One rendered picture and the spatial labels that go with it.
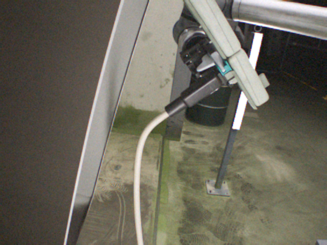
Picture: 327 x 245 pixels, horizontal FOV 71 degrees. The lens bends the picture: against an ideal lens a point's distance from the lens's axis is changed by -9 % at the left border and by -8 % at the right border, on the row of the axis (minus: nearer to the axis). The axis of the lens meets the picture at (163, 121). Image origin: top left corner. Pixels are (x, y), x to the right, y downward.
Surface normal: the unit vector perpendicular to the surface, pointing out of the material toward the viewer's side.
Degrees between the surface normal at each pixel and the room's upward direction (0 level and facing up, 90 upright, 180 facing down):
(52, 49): 90
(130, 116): 90
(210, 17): 100
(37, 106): 90
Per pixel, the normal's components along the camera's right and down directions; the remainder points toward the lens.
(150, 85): -0.04, 0.40
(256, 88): 0.13, 0.57
